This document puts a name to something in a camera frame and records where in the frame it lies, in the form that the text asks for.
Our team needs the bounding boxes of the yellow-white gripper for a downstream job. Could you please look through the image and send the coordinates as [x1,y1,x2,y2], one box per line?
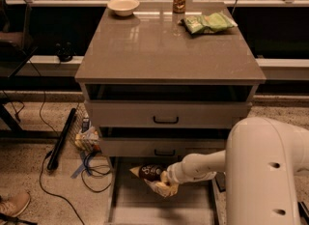
[152,171,179,198]

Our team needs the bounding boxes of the black power adapter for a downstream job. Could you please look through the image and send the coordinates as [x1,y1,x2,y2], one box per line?
[215,172,226,192]

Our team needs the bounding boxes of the tan shoe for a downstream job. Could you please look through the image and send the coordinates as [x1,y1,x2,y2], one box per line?
[0,191,31,217]

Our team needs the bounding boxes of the black floor cable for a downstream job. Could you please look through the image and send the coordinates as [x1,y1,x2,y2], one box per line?
[38,151,112,225]

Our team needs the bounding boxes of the black chair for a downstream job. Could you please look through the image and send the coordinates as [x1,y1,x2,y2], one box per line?
[0,0,39,79]

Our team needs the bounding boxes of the black bar on floor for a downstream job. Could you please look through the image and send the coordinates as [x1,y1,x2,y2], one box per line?
[47,108,76,171]

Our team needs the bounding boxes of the green chip bag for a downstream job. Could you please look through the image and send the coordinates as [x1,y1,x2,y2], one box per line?
[179,12,238,35]

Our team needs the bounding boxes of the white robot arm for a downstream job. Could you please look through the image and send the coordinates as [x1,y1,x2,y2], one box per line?
[151,117,309,225]

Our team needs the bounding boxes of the top drawer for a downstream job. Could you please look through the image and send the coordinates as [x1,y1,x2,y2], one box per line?
[85,101,251,128]

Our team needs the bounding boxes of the wire basket with items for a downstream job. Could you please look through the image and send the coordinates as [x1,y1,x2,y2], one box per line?
[74,107,100,153]

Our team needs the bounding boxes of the open bottom drawer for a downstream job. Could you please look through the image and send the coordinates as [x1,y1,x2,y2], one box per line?
[106,156,223,225]

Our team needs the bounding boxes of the white bowl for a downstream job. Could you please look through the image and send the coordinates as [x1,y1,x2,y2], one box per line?
[107,0,140,16]

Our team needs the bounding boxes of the grey drawer cabinet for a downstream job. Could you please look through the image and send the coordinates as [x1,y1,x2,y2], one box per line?
[74,1,267,159]

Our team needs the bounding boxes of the brown chip bag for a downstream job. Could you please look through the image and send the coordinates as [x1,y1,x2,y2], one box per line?
[129,164,165,188]

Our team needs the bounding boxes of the black object on ledge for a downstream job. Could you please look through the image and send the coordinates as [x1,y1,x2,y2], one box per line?
[56,42,74,62]

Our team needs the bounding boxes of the middle drawer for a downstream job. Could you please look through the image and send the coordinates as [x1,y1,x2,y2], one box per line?
[99,138,226,157]

